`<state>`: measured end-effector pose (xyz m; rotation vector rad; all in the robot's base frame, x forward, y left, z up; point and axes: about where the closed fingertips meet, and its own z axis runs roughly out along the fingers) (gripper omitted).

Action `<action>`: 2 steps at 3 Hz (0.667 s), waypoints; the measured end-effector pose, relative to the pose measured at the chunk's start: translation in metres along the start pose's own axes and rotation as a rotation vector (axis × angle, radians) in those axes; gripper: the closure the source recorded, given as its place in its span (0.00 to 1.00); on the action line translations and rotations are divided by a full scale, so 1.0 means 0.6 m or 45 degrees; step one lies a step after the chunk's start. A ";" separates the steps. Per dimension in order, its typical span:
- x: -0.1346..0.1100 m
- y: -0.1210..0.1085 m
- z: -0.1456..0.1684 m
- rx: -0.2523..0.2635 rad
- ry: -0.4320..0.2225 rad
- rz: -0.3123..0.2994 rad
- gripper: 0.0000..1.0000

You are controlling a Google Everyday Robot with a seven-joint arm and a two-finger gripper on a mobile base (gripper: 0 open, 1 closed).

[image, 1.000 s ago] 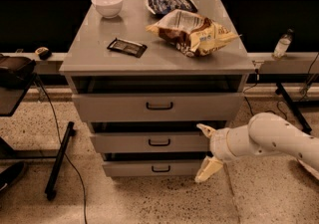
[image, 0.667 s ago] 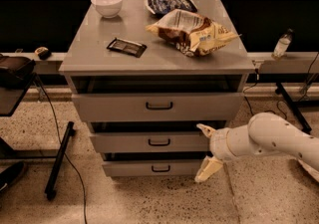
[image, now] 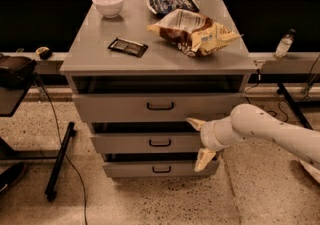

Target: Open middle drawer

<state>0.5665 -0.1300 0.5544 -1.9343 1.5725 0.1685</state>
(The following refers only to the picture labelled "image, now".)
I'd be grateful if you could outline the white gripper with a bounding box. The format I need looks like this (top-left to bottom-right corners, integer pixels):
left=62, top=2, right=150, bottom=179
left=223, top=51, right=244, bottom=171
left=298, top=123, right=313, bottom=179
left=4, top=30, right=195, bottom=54
left=186, top=117, right=245, bottom=172

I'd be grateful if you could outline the grey drawer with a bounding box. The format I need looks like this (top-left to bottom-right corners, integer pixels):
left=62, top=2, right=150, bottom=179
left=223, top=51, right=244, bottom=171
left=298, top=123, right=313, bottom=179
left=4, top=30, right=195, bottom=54
left=103, top=160, right=219, bottom=178
left=91, top=132, right=201, bottom=154
left=73, top=93, right=245, bottom=123

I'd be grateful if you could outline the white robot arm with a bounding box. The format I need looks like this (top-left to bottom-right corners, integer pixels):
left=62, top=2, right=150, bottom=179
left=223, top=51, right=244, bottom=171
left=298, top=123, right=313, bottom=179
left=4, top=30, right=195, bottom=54
left=186, top=104, right=320, bottom=183

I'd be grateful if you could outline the grey drawer cabinet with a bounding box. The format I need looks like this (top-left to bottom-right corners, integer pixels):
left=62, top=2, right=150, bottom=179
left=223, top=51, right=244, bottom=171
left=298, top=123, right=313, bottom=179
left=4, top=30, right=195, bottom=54
left=60, top=0, right=255, bottom=165

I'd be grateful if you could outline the grey bottom drawer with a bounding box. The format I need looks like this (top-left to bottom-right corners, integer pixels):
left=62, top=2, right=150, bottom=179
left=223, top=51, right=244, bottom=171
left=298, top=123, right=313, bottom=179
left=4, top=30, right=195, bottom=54
left=103, top=160, right=219, bottom=178

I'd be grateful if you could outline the grey top drawer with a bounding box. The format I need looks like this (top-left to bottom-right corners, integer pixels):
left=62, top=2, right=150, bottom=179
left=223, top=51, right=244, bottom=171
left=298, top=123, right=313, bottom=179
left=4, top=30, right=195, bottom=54
left=73, top=93, right=245, bottom=123

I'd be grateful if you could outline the black stand leg right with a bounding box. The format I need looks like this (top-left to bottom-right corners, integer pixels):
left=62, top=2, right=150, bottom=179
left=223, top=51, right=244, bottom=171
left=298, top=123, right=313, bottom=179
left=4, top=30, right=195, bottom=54
left=277, top=83, right=312, bottom=129

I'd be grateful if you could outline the brown yellow chip bag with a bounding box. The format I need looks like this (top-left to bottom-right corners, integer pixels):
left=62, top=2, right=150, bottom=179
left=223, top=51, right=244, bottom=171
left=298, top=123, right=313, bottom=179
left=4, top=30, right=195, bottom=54
left=147, top=9, right=240, bottom=57

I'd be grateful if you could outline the black flat snack packet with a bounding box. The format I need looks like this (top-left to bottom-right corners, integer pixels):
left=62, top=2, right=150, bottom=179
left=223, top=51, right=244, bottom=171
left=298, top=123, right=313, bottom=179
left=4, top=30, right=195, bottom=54
left=108, top=38, right=148, bottom=58

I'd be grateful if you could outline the clear plastic bottle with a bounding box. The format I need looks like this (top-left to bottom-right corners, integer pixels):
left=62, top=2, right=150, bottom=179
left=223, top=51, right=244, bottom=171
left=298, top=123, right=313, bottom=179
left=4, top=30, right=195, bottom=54
left=273, top=28, right=296, bottom=59

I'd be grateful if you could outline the blue snack bag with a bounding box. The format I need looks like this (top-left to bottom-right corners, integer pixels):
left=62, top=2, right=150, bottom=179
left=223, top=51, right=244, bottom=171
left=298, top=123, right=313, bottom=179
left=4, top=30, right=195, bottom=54
left=146, top=0, right=199, bottom=16

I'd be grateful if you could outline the black table leg base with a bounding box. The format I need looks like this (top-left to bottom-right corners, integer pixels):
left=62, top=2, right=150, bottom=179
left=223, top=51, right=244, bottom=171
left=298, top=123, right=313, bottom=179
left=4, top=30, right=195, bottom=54
left=45, top=122, right=75, bottom=202

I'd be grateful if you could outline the white bowl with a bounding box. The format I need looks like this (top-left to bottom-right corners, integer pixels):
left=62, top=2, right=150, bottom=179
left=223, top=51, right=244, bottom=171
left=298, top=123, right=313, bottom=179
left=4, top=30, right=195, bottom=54
left=92, top=0, right=124, bottom=18

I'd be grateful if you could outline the yellow black tape measure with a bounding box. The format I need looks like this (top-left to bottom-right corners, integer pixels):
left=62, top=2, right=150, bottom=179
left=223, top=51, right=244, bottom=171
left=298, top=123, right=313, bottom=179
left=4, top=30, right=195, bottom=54
left=36, top=46, right=52, bottom=60

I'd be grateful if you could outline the black shoe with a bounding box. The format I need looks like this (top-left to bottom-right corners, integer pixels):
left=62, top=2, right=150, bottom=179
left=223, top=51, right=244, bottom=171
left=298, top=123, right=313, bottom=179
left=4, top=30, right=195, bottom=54
left=0, top=162, right=28, bottom=195

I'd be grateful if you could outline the dark side table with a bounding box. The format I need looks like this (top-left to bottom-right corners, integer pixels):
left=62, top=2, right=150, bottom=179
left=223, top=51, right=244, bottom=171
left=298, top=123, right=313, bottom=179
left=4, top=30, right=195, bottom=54
left=0, top=73, right=38, bottom=117

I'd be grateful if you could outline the black bag on table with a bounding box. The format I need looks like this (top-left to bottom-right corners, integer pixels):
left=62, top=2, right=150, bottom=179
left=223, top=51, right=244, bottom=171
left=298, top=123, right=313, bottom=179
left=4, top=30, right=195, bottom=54
left=0, top=54, right=36, bottom=89

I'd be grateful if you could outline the black power adapter cable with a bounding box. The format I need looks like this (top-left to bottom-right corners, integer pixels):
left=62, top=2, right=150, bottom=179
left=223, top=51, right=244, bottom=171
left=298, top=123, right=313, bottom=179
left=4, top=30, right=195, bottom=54
left=243, top=68, right=291, bottom=123

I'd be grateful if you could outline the black floor cable left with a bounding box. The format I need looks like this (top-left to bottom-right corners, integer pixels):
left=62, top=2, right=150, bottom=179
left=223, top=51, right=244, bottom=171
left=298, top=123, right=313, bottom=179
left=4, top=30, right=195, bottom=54
left=34, top=76, right=90, bottom=225

